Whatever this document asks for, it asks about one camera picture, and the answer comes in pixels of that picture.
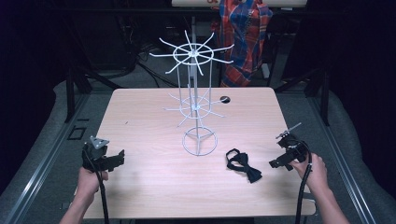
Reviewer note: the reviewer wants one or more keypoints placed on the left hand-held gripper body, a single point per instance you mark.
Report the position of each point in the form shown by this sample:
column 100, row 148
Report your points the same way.
column 95, row 154

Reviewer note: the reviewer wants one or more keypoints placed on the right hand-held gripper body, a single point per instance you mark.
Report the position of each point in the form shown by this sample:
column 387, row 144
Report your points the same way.
column 292, row 147

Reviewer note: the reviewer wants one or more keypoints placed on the black bow tie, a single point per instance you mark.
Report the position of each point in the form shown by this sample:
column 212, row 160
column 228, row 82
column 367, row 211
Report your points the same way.
column 242, row 160

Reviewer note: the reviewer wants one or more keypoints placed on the person's right hand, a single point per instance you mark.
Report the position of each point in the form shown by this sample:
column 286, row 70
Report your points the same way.
column 314, row 174

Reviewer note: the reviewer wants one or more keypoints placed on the person's left hand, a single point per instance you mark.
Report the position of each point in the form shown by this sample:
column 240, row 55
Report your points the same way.
column 88, row 183

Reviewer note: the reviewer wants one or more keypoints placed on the black metal stand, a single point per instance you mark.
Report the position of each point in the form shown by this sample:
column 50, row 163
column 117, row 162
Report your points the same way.
column 325, row 99
column 70, row 93

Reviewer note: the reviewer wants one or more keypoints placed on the red blue plaid cloth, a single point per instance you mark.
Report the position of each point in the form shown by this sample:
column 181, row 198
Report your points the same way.
column 246, row 37

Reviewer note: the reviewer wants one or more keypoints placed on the grey metal floor rail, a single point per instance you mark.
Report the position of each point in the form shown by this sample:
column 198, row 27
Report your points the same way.
column 40, row 174
column 342, row 161

